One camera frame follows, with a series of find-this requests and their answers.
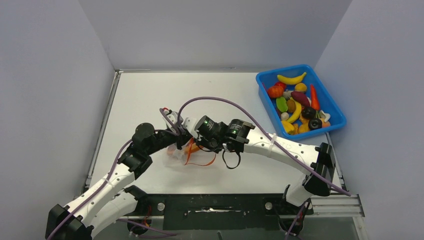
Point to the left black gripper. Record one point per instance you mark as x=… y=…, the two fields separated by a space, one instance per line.
x=181 y=139

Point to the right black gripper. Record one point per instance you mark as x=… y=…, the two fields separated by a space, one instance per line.
x=203 y=143

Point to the clear zip top bag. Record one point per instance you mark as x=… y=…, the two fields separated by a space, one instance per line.
x=189 y=155

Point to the orange toy pumpkin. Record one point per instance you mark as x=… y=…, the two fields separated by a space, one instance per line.
x=275 y=91

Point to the purple toy sweet potato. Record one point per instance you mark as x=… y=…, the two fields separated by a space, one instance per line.
x=301 y=98

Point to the dark toy eggplant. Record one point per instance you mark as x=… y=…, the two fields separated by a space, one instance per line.
x=315 y=124
x=308 y=113

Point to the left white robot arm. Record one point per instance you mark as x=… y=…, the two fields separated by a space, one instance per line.
x=114 y=195

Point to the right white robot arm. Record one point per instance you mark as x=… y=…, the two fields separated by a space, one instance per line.
x=239 y=136

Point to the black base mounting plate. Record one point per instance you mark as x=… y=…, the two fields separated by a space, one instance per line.
x=236 y=211

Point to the white toy mushroom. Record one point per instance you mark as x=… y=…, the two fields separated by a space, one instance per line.
x=284 y=116

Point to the yellow toy lemon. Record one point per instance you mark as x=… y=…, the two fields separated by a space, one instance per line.
x=288 y=127

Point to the green toy starfruit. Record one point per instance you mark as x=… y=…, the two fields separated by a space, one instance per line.
x=281 y=104

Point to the blue plastic bin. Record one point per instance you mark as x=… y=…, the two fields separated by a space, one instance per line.
x=267 y=79

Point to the red toy tomato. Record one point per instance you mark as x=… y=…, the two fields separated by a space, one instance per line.
x=281 y=84

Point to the yellow toy banana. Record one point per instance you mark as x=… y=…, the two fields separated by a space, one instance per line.
x=291 y=80
x=296 y=114

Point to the orange toy carrot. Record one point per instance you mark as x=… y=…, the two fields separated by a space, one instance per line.
x=315 y=104

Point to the white toy garlic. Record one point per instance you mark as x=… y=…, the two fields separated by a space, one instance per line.
x=325 y=116

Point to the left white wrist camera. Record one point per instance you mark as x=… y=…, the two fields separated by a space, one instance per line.
x=170 y=118

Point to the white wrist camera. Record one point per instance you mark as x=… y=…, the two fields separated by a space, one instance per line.
x=189 y=124
x=170 y=118

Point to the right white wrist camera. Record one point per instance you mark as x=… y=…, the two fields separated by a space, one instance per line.
x=189 y=124

